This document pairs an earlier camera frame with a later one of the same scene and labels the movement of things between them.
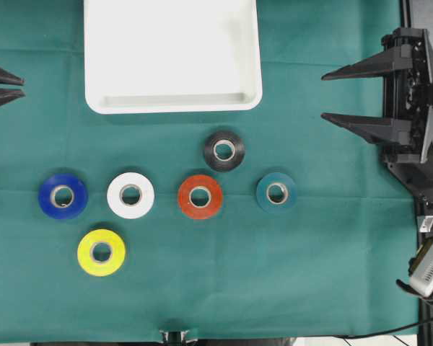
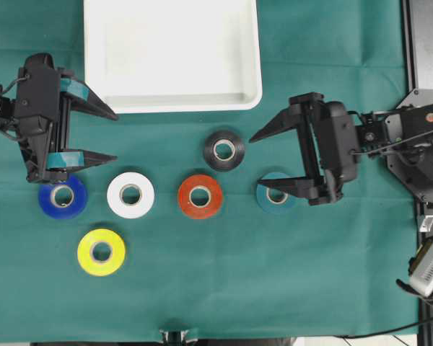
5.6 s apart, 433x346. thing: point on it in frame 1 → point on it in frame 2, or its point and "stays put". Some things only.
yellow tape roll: [101, 252] stays put
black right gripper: [419, 95] → [329, 147]
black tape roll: [229, 138] stays put
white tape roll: [115, 191] stays put
